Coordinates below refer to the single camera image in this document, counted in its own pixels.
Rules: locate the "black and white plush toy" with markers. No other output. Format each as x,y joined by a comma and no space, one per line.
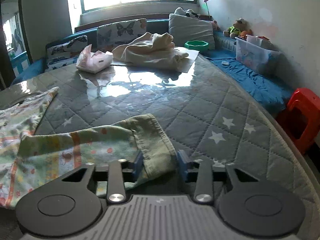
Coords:
188,13

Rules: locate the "left butterfly cushion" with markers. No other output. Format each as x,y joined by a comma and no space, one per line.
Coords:
65,54

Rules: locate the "grey quilted star table cover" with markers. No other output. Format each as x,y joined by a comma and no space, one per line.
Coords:
203,112

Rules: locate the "grey pillow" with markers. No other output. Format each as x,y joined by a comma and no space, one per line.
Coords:
184,29

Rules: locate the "colourful patterned children's garment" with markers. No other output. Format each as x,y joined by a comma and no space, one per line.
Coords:
28,161

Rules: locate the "red plastic stool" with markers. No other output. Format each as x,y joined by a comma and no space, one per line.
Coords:
300,118

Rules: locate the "clear plastic storage box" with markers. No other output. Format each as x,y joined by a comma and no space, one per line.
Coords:
257,54

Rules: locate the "right butterfly cushion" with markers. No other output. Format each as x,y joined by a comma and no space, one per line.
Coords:
109,36

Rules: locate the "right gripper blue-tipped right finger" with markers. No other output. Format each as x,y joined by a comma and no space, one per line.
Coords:
247,203

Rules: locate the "stuffed toy with green vest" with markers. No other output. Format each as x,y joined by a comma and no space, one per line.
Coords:
238,29

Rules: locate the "blue sofa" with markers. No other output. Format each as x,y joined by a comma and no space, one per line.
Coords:
271,92

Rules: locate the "green plastic bowl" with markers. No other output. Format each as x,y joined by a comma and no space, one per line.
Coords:
197,45

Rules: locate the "cream crumpled cloth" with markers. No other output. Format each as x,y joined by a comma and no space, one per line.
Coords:
151,50

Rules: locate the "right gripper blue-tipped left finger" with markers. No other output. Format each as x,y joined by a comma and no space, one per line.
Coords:
75,201

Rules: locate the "butterfly cushion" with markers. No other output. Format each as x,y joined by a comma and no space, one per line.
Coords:
109,36
65,54

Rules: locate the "pink tissue pack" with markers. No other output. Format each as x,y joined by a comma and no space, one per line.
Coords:
93,62

